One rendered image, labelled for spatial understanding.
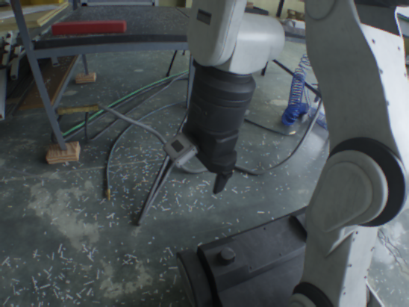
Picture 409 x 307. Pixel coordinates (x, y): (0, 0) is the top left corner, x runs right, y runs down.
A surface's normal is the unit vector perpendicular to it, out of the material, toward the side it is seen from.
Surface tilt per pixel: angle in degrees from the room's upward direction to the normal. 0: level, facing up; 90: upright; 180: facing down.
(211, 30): 88
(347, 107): 90
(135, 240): 0
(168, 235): 0
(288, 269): 0
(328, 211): 90
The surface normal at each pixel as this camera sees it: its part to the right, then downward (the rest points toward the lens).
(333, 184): -0.92, 0.18
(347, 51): -0.74, 0.58
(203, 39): -0.77, 0.33
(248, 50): 0.60, 0.66
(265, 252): 0.13, -0.71
